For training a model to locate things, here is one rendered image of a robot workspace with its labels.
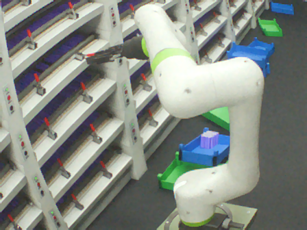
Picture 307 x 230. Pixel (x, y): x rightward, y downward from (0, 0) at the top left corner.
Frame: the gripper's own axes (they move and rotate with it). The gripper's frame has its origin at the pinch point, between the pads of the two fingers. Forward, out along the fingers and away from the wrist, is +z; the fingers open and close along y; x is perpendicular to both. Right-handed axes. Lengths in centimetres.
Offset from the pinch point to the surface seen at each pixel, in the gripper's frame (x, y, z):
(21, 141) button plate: -7.0, -47.4, 7.6
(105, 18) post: 11.3, 18.0, 3.3
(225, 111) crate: -77, 86, 7
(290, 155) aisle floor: -92, 58, -47
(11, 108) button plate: 7.1, -47.7, 3.5
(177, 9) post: -9, 88, 12
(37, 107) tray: -1.4, -32.7, 6.8
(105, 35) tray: 3.3, 17.7, 6.9
